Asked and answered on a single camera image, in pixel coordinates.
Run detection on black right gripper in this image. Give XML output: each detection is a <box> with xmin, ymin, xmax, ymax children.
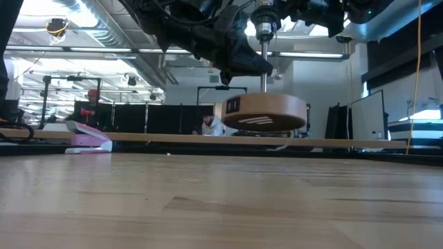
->
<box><xmin>287</xmin><ymin>0</ymin><xmax>347</xmax><ymax>37</ymax></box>

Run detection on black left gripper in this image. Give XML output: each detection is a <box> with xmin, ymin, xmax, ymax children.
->
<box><xmin>162</xmin><ymin>6</ymin><xmax>273</xmax><ymax>86</ymax></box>

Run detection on lamp with round wooden base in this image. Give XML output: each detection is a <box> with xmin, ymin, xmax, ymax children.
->
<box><xmin>221</xmin><ymin>0</ymin><xmax>308</xmax><ymax>132</ymax></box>

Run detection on person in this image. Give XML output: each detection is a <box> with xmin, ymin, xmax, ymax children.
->
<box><xmin>200</xmin><ymin>113</ymin><xmax>226</xmax><ymax>136</ymax></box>
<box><xmin>74</xmin><ymin>89</ymin><xmax>105</xmax><ymax>131</ymax></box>

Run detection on black room divider panels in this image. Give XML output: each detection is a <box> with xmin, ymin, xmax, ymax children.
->
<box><xmin>72</xmin><ymin>102</ymin><xmax>215</xmax><ymax>135</ymax></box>

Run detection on tan wooden desk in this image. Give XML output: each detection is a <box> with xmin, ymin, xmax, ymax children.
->
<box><xmin>0</xmin><ymin>128</ymin><xmax>408</xmax><ymax>149</ymax></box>

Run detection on black folded panels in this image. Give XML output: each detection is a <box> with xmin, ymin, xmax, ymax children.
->
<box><xmin>325</xmin><ymin>102</ymin><xmax>351</xmax><ymax>140</ymax></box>

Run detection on long ceiling light strip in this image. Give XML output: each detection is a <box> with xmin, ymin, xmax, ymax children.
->
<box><xmin>0</xmin><ymin>44</ymin><xmax>350</xmax><ymax>59</ymax></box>

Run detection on pink and white stapler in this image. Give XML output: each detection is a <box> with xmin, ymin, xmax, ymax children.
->
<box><xmin>64</xmin><ymin>120</ymin><xmax>114</xmax><ymax>155</ymax></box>

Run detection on black ceiling-mounted device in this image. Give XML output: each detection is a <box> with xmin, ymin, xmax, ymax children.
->
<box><xmin>46</xmin><ymin>18</ymin><xmax>70</xmax><ymax>38</ymax></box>

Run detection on thin white lamp cord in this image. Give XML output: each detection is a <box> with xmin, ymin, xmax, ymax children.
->
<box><xmin>266</xmin><ymin>131</ymin><xmax>295</xmax><ymax>152</ymax></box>

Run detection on white board with black frame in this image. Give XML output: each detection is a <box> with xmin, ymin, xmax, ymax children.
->
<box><xmin>351</xmin><ymin>89</ymin><xmax>389</xmax><ymax>141</ymax></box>

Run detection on long yellow cable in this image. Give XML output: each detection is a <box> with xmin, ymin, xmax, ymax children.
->
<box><xmin>405</xmin><ymin>0</ymin><xmax>423</xmax><ymax>155</ymax></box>

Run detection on silver ceiling duct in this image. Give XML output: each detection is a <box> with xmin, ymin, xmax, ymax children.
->
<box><xmin>55</xmin><ymin>0</ymin><xmax>181</xmax><ymax>87</ymax></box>

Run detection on black metal table frame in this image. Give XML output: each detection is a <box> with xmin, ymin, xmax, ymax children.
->
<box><xmin>0</xmin><ymin>143</ymin><xmax>443</xmax><ymax>167</ymax></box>

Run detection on black corrugated cable hose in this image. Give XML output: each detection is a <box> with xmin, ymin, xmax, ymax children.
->
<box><xmin>0</xmin><ymin>122</ymin><xmax>35</xmax><ymax>145</ymax></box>

